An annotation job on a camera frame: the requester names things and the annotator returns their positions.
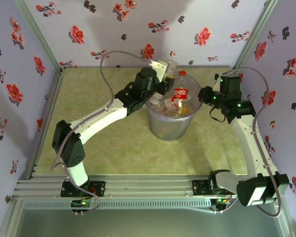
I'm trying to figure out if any clear cola bottle red cap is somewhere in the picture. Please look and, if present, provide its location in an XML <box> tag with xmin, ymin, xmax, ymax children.
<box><xmin>171</xmin><ymin>70</ymin><xmax>190</xmax><ymax>112</ymax></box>

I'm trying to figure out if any clear plastic bin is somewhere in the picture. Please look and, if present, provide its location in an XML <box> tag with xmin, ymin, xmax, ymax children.
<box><xmin>145</xmin><ymin>74</ymin><xmax>203</xmax><ymax>142</ymax></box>

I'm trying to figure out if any translucent purple bin liner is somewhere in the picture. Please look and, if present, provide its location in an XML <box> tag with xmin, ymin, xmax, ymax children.
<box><xmin>145</xmin><ymin>74</ymin><xmax>203</xmax><ymax>124</ymax></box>

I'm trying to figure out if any crushed bottle red white label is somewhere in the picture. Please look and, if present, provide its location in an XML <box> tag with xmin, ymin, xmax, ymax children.
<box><xmin>159</xmin><ymin>98</ymin><xmax>178</xmax><ymax>117</ymax></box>

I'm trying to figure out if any yellow crumpled packaging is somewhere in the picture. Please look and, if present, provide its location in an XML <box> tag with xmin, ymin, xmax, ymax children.
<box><xmin>179</xmin><ymin>103</ymin><xmax>192</xmax><ymax>116</ymax></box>

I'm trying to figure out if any small circuit board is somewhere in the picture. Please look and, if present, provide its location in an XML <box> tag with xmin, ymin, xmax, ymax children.
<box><xmin>211</xmin><ymin>197</ymin><xmax>231</xmax><ymax>205</ymax></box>
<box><xmin>71</xmin><ymin>198</ymin><xmax>95</xmax><ymax>208</ymax></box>

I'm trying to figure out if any grey right arm cable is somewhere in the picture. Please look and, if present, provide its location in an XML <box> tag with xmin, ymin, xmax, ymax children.
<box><xmin>211</xmin><ymin>67</ymin><xmax>284</xmax><ymax>218</ymax></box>

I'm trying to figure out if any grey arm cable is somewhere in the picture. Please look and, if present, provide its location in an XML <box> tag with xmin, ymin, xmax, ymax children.
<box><xmin>50</xmin><ymin>50</ymin><xmax>153</xmax><ymax>216</ymax></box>
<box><xmin>211</xmin><ymin>67</ymin><xmax>284</xmax><ymax>218</ymax></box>

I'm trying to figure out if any grey left arm cable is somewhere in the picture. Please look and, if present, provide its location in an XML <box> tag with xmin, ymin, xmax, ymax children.
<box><xmin>50</xmin><ymin>50</ymin><xmax>153</xmax><ymax>216</ymax></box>

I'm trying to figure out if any aluminium corner post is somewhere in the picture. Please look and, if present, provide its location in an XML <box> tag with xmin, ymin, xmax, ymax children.
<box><xmin>13</xmin><ymin>0</ymin><xmax>65</xmax><ymax>74</ymax></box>
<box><xmin>233</xmin><ymin>0</ymin><xmax>279</xmax><ymax>73</ymax></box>

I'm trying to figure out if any aluminium side rail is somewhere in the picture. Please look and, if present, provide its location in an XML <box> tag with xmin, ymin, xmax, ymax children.
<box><xmin>17</xmin><ymin>68</ymin><xmax>66</xmax><ymax>182</ymax></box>

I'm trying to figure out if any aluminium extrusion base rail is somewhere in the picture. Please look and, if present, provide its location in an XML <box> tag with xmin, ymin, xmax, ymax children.
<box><xmin>13</xmin><ymin>174</ymin><xmax>283</xmax><ymax>202</ymax></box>

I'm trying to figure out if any grey slotted cable duct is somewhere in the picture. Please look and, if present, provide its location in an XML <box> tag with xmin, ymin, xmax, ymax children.
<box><xmin>23</xmin><ymin>199</ymin><xmax>214</xmax><ymax>210</ymax></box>

